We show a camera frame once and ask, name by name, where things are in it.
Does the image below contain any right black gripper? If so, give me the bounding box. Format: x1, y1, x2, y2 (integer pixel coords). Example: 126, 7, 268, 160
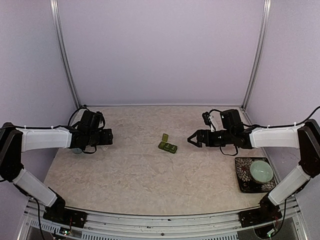
187, 129, 234, 148

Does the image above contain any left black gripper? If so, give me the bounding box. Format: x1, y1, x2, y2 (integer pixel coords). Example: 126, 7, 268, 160
87, 128, 113, 146

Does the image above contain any green weekly pill organizer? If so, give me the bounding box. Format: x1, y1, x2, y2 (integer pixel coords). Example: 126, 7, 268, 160
158, 133, 178, 154

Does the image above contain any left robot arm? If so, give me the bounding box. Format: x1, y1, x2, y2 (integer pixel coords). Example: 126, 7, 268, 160
0, 108, 113, 223

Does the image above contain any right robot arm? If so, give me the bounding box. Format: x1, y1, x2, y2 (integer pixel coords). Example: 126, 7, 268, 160
187, 109, 320, 222

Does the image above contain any light blue mug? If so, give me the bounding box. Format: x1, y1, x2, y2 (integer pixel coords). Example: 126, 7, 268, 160
71, 148, 83, 155

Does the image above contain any black floral square plate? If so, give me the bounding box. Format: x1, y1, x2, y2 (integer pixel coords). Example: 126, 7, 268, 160
235, 157, 276, 194

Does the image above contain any pale green bowl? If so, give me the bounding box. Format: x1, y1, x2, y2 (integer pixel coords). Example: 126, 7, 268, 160
249, 160, 274, 184

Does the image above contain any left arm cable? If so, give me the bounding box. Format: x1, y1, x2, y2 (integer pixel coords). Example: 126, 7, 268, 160
14, 106, 106, 155

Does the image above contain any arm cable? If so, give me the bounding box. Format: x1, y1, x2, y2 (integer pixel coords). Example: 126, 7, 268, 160
14, 106, 106, 155
207, 106, 320, 157

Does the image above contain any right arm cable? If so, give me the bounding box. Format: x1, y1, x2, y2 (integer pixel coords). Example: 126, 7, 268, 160
207, 106, 320, 157

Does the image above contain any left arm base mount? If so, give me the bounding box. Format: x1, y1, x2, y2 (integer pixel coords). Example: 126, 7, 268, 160
43, 208, 88, 229

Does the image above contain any front aluminium rail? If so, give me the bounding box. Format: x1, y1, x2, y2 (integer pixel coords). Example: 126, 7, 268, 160
17, 201, 308, 240

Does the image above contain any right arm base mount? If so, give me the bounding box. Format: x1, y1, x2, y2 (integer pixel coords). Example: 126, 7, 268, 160
238, 206, 282, 228

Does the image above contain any left aluminium frame post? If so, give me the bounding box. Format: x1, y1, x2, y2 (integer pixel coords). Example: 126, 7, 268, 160
50, 0, 81, 108

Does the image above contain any aluminium frame post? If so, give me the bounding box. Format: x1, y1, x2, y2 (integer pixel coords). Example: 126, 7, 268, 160
50, 0, 81, 108
241, 0, 272, 112

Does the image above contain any right aluminium frame post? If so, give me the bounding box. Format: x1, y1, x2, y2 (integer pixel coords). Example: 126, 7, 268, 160
241, 0, 272, 112

